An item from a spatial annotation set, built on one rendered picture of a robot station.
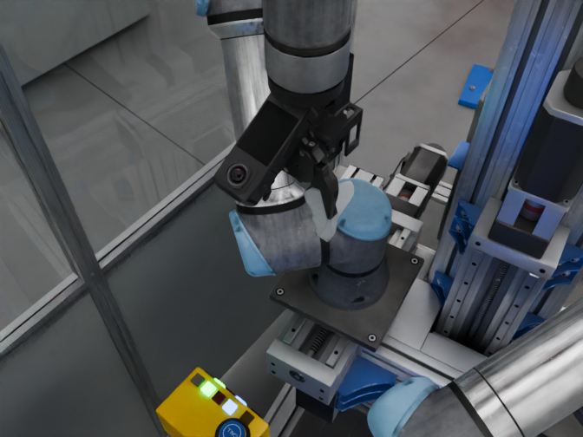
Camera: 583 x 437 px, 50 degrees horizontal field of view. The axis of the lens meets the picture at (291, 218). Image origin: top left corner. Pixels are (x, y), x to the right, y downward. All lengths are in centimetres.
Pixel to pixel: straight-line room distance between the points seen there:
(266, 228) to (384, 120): 209
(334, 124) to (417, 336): 71
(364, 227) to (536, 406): 49
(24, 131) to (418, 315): 79
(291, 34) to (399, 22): 314
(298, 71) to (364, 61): 281
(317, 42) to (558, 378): 34
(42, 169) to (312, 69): 64
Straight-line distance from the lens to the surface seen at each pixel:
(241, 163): 58
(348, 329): 114
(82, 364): 149
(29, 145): 104
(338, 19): 52
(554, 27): 88
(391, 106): 310
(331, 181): 62
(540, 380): 58
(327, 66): 54
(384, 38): 352
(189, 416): 105
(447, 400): 58
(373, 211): 101
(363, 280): 111
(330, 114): 63
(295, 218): 99
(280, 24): 52
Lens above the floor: 204
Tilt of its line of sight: 52 degrees down
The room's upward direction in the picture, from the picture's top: straight up
